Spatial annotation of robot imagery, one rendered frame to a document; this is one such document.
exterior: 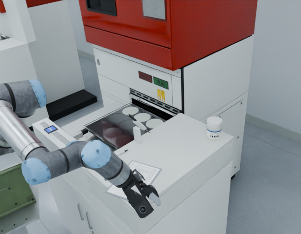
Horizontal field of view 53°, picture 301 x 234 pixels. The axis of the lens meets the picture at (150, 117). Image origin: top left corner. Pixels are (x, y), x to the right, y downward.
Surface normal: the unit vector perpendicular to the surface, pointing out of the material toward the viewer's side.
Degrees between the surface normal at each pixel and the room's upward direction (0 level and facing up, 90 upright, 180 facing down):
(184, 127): 0
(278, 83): 90
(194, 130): 0
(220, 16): 90
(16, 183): 90
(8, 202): 90
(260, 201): 0
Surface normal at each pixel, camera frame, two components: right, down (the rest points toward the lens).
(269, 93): -0.73, 0.40
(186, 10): 0.68, 0.35
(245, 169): -0.07, -0.85
